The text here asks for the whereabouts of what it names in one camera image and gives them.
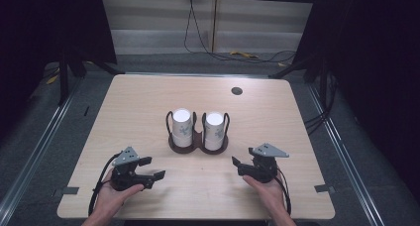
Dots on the small yellow floor scrap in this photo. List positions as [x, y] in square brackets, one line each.
[282, 64]

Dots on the metal floor rail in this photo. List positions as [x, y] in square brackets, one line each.
[39, 143]
[343, 153]

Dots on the round grey table grommet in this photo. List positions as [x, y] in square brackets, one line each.
[236, 90]

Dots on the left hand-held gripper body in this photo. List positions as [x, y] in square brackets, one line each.
[125, 173]

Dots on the patterned white paper cup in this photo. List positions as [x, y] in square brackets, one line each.
[181, 123]

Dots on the long yellow floor scrap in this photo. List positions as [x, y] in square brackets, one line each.
[244, 54]

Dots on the black metal stand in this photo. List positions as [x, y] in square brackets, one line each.
[63, 80]
[297, 67]

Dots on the person's left hand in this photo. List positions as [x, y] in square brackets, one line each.
[110, 199]

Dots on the yellow floor tape strip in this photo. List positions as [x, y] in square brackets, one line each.
[52, 79]

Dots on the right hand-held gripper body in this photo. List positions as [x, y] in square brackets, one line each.
[265, 168]

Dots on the black curtain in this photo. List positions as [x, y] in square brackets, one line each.
[49, 27]
[369, 54]

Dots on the person's right hand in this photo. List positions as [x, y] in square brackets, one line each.
[272, 196]

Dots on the grey tape piece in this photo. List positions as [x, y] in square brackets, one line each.
[67, 190]
[323, 188]

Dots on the dark brown double cup holder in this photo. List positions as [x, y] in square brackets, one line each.
[197, 143]

